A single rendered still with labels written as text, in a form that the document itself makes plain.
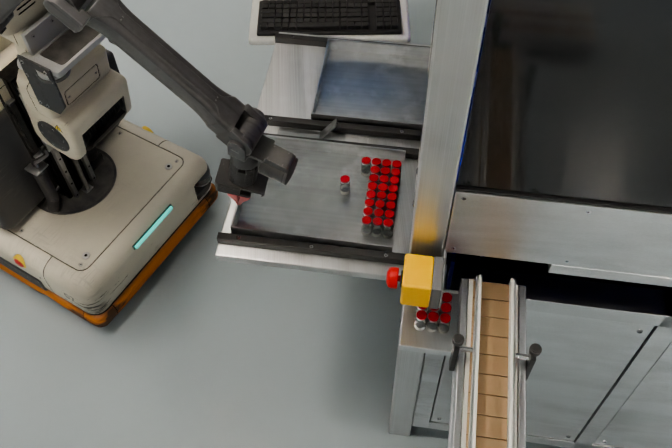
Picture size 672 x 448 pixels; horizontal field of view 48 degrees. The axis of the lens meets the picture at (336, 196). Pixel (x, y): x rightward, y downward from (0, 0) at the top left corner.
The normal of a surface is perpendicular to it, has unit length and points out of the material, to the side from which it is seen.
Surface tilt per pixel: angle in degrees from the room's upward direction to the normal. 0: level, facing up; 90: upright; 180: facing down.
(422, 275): 0
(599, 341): 90
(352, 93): 0
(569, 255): 90
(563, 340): 90
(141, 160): 0
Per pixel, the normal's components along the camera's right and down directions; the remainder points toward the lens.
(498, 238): -0.15, 0.80
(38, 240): -0.02, -0.59
